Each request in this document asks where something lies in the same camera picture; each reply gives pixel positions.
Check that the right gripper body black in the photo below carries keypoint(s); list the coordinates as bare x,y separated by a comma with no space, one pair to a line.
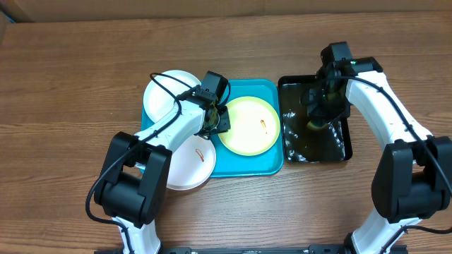
328,108

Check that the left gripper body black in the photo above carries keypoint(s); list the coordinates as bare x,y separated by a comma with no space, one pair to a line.
222,124

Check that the green yellow sponge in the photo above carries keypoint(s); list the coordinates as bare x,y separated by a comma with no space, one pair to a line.
316,124

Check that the yellow plate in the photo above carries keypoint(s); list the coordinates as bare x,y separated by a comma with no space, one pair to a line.
254,126

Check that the white plate with ketchup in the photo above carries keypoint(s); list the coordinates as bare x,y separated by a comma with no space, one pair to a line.
191,164

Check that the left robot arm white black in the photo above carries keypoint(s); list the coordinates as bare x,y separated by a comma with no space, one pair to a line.
133,179

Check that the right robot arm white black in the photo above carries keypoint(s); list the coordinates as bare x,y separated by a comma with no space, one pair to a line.
413,179

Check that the black water tray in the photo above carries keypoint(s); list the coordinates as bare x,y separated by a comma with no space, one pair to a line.
302,143

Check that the white plate upper left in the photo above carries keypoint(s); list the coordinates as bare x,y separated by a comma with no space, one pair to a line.
157,102

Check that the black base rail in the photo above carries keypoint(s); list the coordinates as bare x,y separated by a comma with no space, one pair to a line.
312,249

